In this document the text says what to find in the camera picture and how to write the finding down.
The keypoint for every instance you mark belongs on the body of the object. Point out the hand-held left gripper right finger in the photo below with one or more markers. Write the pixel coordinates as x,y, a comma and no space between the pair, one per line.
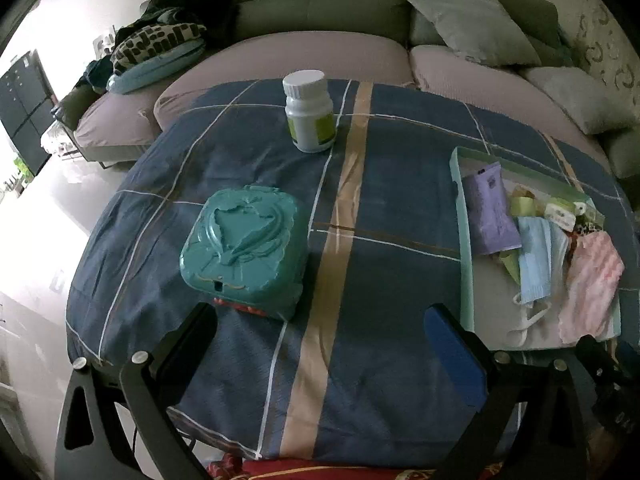
450,355

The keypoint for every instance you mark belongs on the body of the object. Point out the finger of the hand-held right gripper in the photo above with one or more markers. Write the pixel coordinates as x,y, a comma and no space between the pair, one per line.
597,360

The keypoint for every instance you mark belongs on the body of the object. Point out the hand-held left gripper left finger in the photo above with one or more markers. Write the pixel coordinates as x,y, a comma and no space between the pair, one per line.
200,330

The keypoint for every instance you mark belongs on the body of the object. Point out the white tray with green rim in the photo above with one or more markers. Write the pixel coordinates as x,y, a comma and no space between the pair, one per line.
492,310

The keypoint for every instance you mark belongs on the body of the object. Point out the pink zigzag washcloth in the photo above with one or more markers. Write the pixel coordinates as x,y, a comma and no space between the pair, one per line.
592,285

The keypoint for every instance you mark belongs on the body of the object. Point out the light green cloth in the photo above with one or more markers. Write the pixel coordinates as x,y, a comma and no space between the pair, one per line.
511,265

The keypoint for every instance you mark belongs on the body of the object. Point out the blue face mask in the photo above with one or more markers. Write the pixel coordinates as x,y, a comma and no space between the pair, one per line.
535,260

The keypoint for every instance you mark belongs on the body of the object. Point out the leopard print scrunchie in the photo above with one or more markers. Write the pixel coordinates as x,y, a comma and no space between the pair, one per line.
590,225

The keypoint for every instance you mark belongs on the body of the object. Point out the purple packet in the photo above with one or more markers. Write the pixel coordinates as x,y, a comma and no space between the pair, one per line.
490,210

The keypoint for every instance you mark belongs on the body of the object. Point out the teal embossed box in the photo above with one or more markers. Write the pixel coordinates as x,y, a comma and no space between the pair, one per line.
245,245

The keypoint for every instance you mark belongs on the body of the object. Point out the red patterned cloth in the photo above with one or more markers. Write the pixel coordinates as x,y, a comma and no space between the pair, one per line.
350,470

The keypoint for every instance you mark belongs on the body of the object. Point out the blue plaid blanket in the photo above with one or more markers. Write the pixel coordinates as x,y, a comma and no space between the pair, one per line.
390,200

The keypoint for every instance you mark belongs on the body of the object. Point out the white bottle with green label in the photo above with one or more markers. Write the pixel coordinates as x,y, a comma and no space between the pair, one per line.
309,120

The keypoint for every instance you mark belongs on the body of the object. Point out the teal cushion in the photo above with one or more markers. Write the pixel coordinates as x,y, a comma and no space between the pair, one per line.
150,75

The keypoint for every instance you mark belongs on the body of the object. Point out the light grey square pillow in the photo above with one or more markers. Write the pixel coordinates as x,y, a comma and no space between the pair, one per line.
580,97
475,25

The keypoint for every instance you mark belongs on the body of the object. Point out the dark cabinet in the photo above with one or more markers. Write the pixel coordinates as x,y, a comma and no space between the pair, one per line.
25,105

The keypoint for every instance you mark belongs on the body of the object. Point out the black and white patterned cloth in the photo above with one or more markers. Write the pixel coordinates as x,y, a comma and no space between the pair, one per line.
150,42

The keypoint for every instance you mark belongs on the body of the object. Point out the beige patterned curtain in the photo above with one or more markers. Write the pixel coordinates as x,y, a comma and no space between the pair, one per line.
610,35

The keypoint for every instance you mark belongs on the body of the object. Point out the pile of clothes on sofa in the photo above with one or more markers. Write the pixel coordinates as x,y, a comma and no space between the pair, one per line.
185,0

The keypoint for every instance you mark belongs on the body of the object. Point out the grey green sofa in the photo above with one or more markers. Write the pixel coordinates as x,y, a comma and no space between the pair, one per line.
325,15

